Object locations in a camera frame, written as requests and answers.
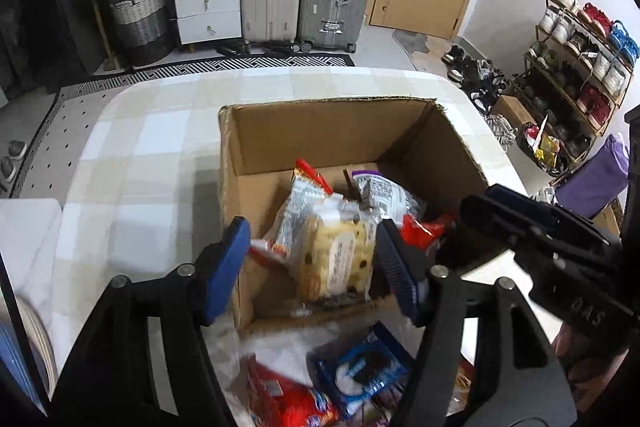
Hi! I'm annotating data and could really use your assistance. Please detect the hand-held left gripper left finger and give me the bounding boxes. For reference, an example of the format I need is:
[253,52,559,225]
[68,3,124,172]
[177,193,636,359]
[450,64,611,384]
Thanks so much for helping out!
[50,217,252,427]

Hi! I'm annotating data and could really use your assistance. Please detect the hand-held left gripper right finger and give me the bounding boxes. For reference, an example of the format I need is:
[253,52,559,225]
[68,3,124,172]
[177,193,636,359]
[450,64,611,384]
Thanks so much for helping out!
[375,219,579,427]

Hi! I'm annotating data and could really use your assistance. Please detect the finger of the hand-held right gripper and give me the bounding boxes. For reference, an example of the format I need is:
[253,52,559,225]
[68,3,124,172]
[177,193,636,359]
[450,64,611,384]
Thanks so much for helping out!
[459,194,531,254]
[485,183,566,224]

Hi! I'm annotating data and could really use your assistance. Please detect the red foil snack packet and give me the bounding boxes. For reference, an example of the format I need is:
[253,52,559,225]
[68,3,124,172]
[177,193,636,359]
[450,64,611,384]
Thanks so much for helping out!
[402,213,457,251]

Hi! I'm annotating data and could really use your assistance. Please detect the clear chocolate chip cake packet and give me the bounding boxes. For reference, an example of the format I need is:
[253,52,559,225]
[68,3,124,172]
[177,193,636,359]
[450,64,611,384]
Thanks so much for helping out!
[295,202,379,309]

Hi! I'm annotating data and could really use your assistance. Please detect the purple snack packet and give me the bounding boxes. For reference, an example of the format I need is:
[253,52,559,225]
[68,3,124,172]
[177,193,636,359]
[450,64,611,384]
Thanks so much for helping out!
[350,171,427,228]

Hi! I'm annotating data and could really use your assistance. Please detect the white red snack packet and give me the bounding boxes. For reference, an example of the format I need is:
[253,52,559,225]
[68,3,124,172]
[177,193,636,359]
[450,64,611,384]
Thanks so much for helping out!
[250,159,334,269]

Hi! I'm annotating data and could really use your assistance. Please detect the blue cookie packet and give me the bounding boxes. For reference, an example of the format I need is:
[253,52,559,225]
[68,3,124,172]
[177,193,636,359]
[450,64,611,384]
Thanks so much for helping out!
[307,322,416,419]

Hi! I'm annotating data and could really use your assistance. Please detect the brown cardboard box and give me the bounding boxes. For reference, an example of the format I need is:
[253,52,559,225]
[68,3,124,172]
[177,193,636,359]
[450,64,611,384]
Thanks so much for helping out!
[218,96,490,340]

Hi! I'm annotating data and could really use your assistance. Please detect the red chip packet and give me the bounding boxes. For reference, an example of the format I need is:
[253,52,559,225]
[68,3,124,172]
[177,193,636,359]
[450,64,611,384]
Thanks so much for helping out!
[245,357,341,427]

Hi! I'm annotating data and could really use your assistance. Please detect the person's right hand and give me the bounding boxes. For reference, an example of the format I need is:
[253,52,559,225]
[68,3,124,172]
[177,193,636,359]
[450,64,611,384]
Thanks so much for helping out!
[552,322,631,389]

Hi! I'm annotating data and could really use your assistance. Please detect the white trash bin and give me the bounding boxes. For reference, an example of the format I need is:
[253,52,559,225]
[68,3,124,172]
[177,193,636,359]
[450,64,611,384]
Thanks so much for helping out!
[517,117,571,180]

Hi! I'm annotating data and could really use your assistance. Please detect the brown cardboard carton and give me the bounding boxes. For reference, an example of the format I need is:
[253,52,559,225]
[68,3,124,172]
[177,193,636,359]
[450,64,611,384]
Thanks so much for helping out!
[590,199,623,238]

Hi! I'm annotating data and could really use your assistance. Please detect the purple rolled mat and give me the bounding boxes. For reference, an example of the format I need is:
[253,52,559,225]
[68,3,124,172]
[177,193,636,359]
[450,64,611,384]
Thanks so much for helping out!
[555,133,631,220]

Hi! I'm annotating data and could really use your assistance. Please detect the small cardboard carton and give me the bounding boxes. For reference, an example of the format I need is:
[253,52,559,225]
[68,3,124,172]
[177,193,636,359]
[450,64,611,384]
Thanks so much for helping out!
[492,94,538,128]

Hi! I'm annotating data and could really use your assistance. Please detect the wooden shoe rack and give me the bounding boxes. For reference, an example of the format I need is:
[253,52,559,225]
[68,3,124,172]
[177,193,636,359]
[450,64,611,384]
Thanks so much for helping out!
[515,0,640,180]

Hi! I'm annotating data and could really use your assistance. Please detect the shoe rack with shoes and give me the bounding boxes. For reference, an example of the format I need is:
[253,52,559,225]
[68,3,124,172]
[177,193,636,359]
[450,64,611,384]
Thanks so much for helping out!
[520,0,640,158]

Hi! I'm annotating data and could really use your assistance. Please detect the pile of black white shoes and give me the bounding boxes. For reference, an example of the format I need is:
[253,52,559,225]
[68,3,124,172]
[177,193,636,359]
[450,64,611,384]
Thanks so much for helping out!
[440,44,521,142]

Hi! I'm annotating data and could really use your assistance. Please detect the grey door mat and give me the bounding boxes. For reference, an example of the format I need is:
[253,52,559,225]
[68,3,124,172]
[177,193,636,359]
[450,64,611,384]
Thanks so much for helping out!
[392,29,431,70]

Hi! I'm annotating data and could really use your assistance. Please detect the stack of beige plates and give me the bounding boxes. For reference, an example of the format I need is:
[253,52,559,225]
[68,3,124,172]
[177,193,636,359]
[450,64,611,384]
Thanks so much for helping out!
[15,297,58,403]

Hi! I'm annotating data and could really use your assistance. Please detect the white side table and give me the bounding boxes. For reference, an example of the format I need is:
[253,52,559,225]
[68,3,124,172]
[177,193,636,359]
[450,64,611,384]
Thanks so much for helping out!
[0,198,63,303]

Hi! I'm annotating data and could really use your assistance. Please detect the black white patterned rug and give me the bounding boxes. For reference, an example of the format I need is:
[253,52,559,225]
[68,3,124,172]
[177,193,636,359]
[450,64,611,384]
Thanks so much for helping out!
[10,53,356,198]

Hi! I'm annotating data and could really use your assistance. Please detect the woven laundry basket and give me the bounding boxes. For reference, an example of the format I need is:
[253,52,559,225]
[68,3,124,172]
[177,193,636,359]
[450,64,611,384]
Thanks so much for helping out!
[109,0,173,66]

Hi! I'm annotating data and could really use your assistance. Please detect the dark grey refrigerator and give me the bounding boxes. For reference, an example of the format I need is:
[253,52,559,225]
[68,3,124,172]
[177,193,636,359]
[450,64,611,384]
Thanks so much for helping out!
[0,0,108,92]

